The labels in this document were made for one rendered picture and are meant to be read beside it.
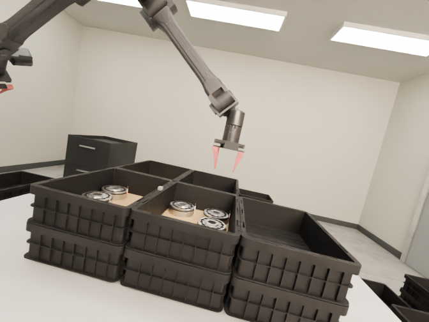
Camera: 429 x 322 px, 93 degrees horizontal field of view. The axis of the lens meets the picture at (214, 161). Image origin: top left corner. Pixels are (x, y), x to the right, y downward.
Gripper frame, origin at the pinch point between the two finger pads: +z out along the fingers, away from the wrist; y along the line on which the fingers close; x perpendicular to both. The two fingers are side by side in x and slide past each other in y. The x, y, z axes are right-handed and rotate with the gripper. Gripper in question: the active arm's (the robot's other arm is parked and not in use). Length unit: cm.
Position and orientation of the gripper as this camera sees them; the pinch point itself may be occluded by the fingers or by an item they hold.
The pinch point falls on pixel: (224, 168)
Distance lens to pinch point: 70.2
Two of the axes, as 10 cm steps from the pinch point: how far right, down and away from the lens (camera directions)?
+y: -9.7, -2.2, 0.9
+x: -1.0, 0.4, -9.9
